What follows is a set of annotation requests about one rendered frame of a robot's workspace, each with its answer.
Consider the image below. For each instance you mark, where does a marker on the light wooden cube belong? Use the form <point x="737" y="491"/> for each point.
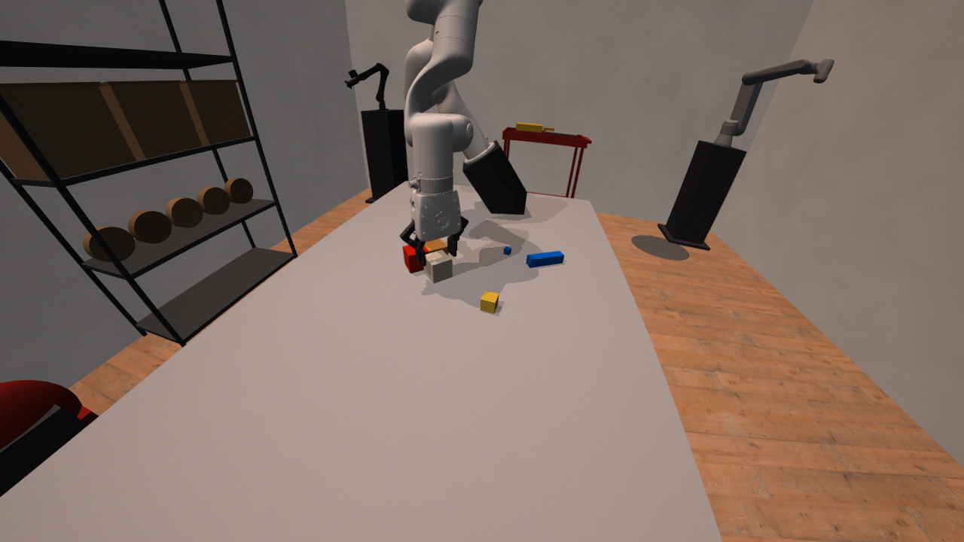
<point x="439" y="266"/>

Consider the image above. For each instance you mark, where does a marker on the red wooden cube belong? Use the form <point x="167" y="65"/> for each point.
<point x="410" y="259"/>

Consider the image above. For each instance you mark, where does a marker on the orange cube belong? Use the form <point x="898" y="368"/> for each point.
<point x="436" y="245"/>

